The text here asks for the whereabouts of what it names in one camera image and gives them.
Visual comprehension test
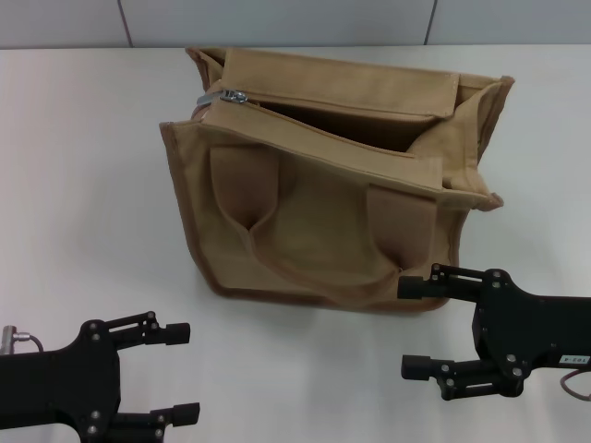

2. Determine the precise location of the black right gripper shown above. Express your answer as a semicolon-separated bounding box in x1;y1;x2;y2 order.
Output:
397;263;591;401

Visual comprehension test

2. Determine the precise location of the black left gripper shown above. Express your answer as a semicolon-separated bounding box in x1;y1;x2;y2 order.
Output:
0;311;200;443

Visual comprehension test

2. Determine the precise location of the khaki canvas food bag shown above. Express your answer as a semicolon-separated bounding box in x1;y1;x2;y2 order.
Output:
158;45;517;316

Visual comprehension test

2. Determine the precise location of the silver metal zipper pull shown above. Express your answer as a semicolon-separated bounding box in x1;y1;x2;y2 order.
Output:
196;89;250;108

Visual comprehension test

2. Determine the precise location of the right wrist cable with connectors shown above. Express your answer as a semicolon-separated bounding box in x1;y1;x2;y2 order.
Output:
559;367;591;403

